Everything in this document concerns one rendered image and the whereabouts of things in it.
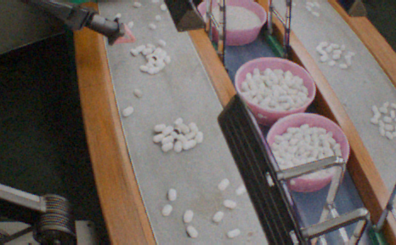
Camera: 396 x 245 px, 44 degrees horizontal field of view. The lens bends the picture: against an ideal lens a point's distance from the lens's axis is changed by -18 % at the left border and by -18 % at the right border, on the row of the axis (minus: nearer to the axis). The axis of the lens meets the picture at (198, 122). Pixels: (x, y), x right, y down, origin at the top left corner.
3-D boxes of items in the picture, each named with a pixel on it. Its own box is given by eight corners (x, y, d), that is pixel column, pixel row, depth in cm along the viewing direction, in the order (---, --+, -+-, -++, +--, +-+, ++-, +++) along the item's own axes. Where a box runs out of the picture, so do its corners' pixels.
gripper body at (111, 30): (121, 18, 183) (104, 10, 179) (124, 32, 176) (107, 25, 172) (110, 31, 186) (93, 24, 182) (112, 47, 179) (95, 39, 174)
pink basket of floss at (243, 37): (246, 59, 201) (247, 38, 194) (183, 36, 211) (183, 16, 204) (276, 27, 217) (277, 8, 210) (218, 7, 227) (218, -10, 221)
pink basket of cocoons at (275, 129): (279, 211, 152) (284, 190, 145) (251, 145, 170) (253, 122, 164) (354, 186, 157) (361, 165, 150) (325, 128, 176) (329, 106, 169)
